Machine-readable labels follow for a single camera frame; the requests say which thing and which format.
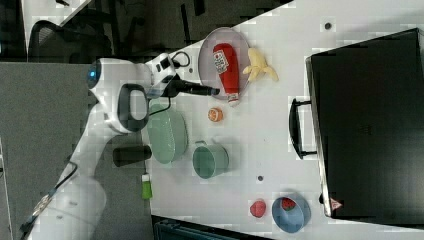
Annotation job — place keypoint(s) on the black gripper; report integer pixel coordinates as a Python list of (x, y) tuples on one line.
[(177, 85)]

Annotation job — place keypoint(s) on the red plush ketchup bottle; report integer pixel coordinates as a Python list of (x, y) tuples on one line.
[(226, 64)]

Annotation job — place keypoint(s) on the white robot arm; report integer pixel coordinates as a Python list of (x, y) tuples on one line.
[(71, 210)]

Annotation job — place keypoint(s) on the lilac round plate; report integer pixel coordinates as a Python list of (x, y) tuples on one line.
[(206, 67)]

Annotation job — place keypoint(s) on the orange slice toy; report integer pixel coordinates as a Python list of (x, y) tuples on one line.
[(215, 114)]

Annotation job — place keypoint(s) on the green perforated colander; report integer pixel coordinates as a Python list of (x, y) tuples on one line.
[(167, 134)]

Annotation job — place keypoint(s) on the yellow plush banana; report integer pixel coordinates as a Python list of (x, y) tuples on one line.
[(258, 65)]

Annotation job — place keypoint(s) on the green mug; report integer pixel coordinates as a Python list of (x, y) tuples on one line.
[(209, 160)]

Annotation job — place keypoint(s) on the black round container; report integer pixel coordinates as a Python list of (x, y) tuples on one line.
[(129, 155)]

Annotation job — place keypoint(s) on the green white bottle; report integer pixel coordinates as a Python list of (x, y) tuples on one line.
[(146, 186)]

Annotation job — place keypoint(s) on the red plush strawberry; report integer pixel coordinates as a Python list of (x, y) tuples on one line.
[(258, 208)]

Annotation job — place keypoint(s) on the black office chair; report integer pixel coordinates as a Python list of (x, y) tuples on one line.
[(50, 43)]

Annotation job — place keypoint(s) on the watermelon slice toy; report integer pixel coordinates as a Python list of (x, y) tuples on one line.
[(287, 204)]

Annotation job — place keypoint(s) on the blue cup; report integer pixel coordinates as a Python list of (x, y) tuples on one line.
[(291, 221)]

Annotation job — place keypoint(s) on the black toaster oven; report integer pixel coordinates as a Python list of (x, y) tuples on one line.
[(367, 103)]

